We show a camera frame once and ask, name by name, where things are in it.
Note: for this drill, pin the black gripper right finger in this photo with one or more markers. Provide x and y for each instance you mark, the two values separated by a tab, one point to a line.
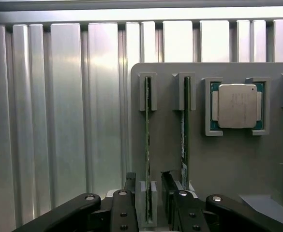
187	212

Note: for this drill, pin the CPU clean metal lid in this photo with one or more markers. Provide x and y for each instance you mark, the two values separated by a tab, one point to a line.
236	106

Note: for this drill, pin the grey parts rack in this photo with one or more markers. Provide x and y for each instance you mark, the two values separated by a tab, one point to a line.
228	157

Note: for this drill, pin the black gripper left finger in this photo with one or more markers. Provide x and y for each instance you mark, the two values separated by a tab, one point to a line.
124	212

